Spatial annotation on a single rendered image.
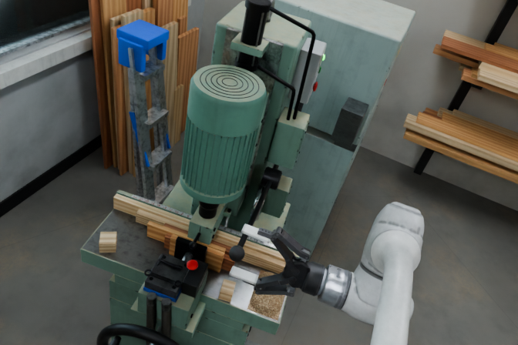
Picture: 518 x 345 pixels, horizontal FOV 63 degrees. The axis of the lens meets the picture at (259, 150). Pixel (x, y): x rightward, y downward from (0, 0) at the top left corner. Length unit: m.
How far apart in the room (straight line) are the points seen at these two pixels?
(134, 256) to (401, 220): 0.75
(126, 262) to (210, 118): 0.55
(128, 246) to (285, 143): 0.55
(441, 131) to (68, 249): 2.31
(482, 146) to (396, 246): 2.13
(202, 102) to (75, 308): 1.56
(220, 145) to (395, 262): 0.44
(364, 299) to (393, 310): 0.21
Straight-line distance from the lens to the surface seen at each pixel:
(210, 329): 1.37
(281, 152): 1.24
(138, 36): 1.87
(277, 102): 1.17
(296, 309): 2.37
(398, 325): 0.81
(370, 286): 1.02
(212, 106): 0.91
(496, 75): 2.77
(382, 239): 0.95
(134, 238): 1.35
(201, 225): 1.21
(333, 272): 1.03
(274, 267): 1.31
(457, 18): 3.16
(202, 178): 1.05
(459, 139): 2.98
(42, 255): 2.50
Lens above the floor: 1.94
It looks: 37 degrees down
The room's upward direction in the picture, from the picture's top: 14 degrees clockwise
